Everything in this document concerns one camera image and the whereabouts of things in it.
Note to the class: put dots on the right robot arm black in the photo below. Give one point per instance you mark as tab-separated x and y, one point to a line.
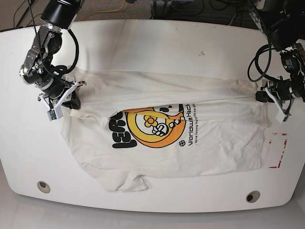
37	68

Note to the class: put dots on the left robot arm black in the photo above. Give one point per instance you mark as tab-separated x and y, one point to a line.
282	22

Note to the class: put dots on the right table cable grommet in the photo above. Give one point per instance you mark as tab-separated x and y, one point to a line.
253	196

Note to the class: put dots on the red tape rectangle marking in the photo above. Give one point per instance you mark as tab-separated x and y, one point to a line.
276	150

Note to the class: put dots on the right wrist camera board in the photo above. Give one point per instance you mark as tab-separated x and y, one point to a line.
55	114

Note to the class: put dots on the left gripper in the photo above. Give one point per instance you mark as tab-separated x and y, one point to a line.
281	94

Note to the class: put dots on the table cable grommet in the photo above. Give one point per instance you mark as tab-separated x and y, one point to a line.
253	196
43	187

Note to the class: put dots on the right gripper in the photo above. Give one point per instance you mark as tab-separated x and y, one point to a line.
56	93

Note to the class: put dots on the white t-shirt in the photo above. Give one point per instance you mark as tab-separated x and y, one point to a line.
134	125

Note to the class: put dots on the left table cable grommet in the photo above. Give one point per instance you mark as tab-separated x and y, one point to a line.
43	187

